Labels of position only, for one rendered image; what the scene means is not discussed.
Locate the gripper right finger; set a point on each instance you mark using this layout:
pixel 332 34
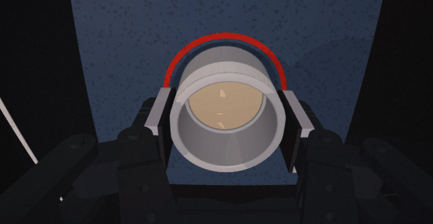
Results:
pixel 324 169

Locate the white thin rod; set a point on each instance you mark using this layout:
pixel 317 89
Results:
pixel 18 130

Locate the grey cylindrical sample holder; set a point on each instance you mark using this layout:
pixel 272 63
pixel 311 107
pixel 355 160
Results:
pixel 216 66

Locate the tan pressed pellet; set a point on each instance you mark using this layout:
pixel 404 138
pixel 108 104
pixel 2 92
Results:
pixel 225 105

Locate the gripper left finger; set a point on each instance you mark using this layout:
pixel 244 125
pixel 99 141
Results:
pixel 142 169

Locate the blue speckled plate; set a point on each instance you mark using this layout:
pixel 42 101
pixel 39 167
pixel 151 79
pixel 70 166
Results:
pixel 135 31

